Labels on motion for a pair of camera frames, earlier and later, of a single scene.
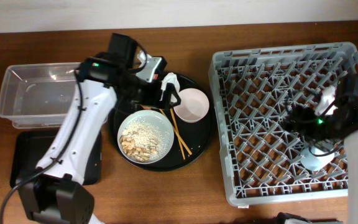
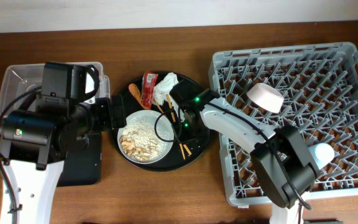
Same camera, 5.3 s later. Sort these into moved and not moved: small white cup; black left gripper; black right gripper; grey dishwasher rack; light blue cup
Moved: small white cup; black right gripper; black left gripper
Not moved: grey dishwasher rack; light blue cup
